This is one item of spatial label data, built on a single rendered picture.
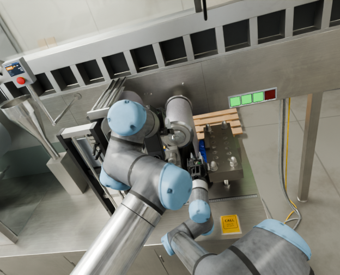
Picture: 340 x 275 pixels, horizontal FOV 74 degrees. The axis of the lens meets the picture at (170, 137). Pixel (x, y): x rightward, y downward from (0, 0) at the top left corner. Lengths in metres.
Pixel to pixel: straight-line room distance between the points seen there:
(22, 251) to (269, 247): 1.22
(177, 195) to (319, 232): 1.84
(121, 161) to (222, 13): 0.87
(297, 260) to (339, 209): 1.75
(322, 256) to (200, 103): 1.40
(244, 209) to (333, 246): 1.12
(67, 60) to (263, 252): 1.19
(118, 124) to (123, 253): 0.23
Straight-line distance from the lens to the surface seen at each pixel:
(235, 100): 1.29
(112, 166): 0.49
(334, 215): 2.29
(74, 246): 1.29
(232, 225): 1.05
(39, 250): 1.41
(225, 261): 0.56
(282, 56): 1.27
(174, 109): 1.07
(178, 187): 0.39
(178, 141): 0.99
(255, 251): 0.56
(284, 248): 0.58
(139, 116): 0.46
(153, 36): 1.17
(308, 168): 2.01
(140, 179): 0.42
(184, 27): 1.16
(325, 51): 1.35
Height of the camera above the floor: 1.81
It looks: 34 degrees down
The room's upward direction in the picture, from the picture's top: 18 degrees counter-clockwise
